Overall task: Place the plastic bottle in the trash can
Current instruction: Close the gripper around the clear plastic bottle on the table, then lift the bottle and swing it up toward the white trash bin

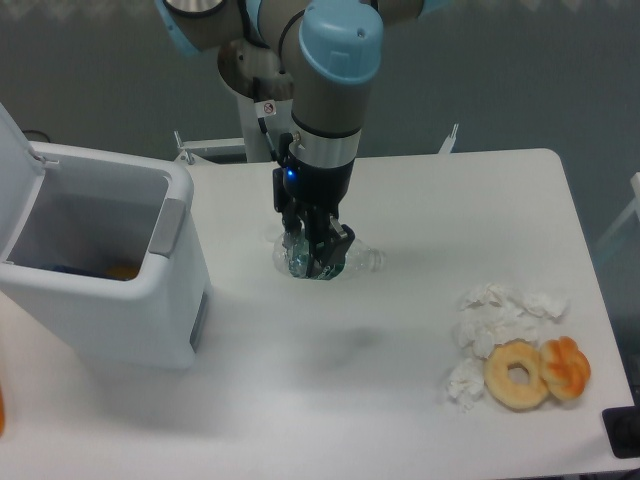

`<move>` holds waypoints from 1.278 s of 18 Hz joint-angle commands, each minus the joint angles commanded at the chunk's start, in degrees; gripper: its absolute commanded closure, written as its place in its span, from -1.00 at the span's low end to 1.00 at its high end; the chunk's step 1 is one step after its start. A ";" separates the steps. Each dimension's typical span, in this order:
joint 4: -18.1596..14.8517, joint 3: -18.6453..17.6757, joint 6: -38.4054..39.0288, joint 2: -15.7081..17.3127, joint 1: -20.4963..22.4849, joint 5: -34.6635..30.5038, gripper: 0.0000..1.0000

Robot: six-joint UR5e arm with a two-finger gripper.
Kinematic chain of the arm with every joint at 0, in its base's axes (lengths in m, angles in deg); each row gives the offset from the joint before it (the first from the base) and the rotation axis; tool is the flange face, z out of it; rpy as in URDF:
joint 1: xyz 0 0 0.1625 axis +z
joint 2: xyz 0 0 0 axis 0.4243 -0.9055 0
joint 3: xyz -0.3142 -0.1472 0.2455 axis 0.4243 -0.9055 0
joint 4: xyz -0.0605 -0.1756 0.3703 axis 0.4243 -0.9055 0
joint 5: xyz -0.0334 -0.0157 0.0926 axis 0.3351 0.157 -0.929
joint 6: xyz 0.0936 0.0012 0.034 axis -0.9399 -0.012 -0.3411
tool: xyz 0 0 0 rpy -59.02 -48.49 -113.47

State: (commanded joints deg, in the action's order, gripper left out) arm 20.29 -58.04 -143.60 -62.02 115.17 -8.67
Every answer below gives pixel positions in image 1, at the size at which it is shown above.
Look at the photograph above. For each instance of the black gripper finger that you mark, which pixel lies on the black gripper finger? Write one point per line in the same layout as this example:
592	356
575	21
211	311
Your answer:
293	242
329	242

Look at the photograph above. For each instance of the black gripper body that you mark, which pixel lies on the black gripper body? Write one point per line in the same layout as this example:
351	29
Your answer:
318	187

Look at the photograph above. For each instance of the clear plastic bottle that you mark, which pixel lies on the clear plastic bottle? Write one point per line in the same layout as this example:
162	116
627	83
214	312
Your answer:
360	259

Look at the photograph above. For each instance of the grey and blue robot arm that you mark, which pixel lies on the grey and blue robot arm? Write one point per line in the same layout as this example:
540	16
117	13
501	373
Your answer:
323	57

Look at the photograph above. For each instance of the white trash can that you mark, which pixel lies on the white trash can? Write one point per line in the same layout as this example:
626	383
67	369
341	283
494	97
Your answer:
101	248

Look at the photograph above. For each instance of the large crumpled white tissue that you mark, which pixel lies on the large crumpled white tissue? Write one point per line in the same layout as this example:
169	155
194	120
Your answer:
495	314

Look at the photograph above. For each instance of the small crumpled white tissue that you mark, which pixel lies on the small crumpled white tissue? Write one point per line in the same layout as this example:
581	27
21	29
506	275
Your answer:
465	385

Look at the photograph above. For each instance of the orange glazed bread roll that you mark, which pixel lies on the orange glazed bread roll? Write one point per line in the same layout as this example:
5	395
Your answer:
564	368

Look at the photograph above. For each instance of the black device at table edge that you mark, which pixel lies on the black device at table edge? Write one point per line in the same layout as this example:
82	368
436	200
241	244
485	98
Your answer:
622	428

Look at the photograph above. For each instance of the orange object at left edge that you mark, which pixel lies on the orange object at left edge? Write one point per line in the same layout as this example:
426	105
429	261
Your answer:
2	413

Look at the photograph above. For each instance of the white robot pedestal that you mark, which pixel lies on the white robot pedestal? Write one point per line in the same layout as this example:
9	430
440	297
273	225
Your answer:
252	130

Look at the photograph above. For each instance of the plain ring donut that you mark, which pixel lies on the plain ring donut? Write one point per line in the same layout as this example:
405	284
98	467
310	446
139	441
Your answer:
512	376

